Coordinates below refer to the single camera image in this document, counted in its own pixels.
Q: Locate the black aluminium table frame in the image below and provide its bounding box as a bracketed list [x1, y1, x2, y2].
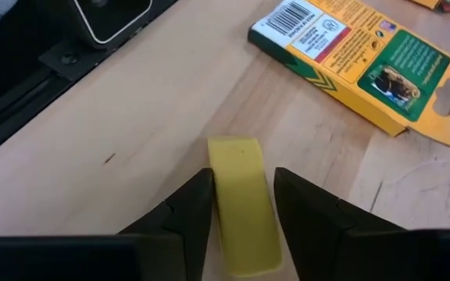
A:
[0, 0, 179, 165]

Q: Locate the yellow crayon box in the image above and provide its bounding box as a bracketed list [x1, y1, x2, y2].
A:
[406, 0, 450, 13]
[247, 0, 450, 148]

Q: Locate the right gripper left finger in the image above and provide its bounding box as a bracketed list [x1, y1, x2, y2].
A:
[118, 168, 215, 281]

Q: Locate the black white-edged camera box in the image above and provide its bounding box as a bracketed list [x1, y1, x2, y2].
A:
[66, 0, 154, 50]

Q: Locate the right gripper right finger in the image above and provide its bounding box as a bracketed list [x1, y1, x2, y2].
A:
[273, 167, 413, 281]

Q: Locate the yellow eraser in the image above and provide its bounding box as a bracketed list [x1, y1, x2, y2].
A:
[207, 136, 284, 278]

